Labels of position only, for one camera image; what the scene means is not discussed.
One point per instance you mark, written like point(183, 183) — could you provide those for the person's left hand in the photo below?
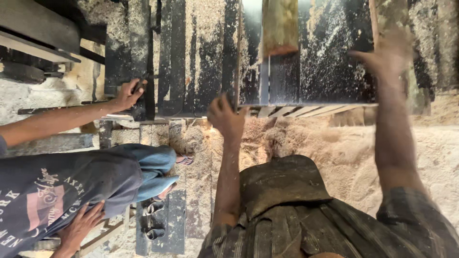
point(225, 118)

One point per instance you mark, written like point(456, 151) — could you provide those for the person's right hand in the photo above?
point(389, 59)

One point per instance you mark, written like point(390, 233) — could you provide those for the thin wooden strip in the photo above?
point(374, 21)

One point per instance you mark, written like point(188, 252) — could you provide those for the black metal saw table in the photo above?
point(322, 71)

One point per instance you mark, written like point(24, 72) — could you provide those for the black metal lever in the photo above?
point(140, 83)

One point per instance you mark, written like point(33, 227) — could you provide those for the mossy wooden plank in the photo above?
point(280, 27)

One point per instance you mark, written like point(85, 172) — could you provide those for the heap of sawdust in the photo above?
point(340, 161)

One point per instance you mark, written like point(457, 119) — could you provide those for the black white sandal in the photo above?
point(153, 208)
point(155, 233)

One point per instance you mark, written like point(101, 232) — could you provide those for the dark metal floor plate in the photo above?
point(175, 222)

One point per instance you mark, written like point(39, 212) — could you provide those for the person's dark striped shirt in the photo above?
point(322, 233)

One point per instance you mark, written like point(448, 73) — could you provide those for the grey wooden beam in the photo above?
point(39, 28)

